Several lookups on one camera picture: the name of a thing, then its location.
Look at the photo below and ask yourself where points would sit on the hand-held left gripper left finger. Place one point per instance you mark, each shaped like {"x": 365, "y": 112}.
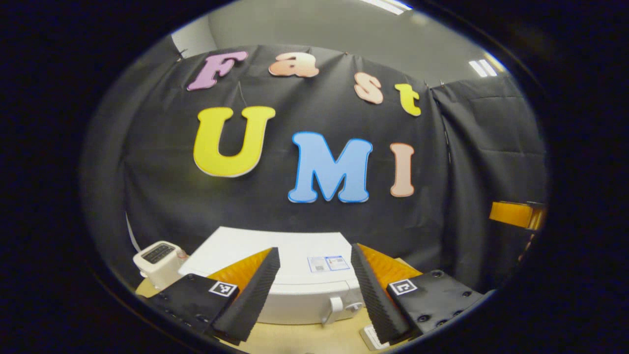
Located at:
{"x": 255, "y": 300}

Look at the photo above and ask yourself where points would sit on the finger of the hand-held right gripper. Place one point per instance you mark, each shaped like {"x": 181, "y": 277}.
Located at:
{"x": 539, "y": 217}
{"x": 511, "y": 214}

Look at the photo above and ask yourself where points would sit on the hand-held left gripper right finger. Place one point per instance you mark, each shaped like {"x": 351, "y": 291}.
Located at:
{"x": 376, "y": 295}

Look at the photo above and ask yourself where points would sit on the white microwave oven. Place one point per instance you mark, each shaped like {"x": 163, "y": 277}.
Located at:
{"x": 295, "y": 295}

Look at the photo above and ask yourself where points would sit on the white rectangular dish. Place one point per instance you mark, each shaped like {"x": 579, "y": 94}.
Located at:
{"x": 373, "y": 339}

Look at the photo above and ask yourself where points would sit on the white toaster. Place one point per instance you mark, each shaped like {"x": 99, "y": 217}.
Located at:
{"x": 157, "y": 263}

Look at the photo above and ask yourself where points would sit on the ceiling light panel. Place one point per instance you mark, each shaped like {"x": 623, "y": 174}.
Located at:
{"x": 388, "y": 5}
{"x": 483, "y": 68}

